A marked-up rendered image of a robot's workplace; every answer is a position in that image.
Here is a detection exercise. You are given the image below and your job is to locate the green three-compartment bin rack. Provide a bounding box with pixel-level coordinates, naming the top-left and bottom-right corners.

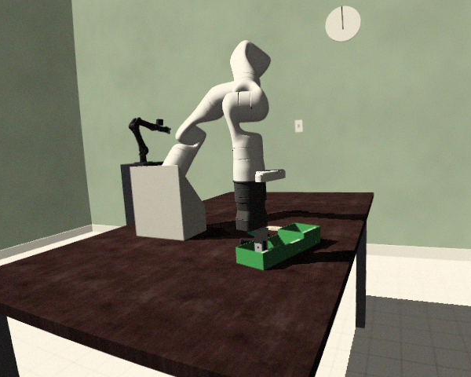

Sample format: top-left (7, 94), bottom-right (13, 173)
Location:
top-left (235, 223), bottom-right (320, 270)

